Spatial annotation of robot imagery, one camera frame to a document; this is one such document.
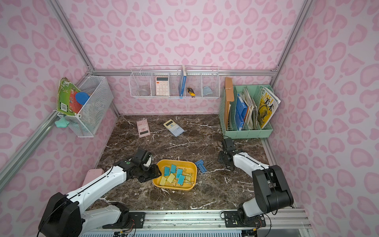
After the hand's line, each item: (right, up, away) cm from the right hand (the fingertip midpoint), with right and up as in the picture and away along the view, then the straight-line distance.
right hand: (222, 157), depth 93 cm
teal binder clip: (-34, -8, -4) cm, 35 cm away
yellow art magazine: (+32, +34, +5) cm, 47 cm away
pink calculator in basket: (-38, +45, 0) cm, 59 cm away
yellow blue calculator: (-33, +18, +17) cm, 41 cm away
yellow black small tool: (-19, +41, 0) cm, 45 cm away
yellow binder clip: (-35, -11, -9) cm, 38 cm away
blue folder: (+13, +30, +3) cm, 33 cm away
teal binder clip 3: (-26, -7, -7) cm, 28 cm away
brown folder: (+2, +36, -11) cm, 37 cm away
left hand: (-37, -6, -10) cm, 39 cm away
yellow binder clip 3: (-21, -10, -8) cm, 25 cm away
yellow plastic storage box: (-19, -5, -5) cm, 21 cm away
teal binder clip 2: (-30, -6, -3) cm, 31 cm away
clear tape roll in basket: (-51, +42, +3) cm, 66 cm away
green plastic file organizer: (+16, +29, +2) cm, 33 cm away
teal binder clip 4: (-25, -11, -10) cm, 29 cm away
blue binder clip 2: (-12, -5, -4) cm, 14 cm away
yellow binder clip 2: (-31, -10, -7) cm, 34 cm away
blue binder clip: (-14, -3, -1) cm, 14 cm away
